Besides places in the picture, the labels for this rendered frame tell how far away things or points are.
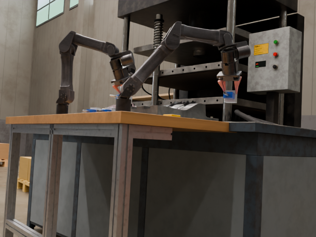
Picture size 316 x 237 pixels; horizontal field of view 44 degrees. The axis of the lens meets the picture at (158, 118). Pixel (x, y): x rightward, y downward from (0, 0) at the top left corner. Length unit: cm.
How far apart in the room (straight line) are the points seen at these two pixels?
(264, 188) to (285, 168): 18
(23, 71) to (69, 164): 1002
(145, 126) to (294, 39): 155
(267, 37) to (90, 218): 160
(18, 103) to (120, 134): 1115
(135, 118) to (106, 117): 11
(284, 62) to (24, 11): 1093
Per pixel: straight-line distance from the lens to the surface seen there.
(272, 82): 260
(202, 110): 223
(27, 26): 1281
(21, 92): 1244
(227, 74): 178
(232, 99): 182
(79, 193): 251
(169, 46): 165
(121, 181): 129
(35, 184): 303
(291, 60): 261
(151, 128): 135
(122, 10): 361
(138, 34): 761
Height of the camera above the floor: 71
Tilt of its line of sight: 3 degrees up
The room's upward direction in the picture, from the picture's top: 3 degrees clockwise
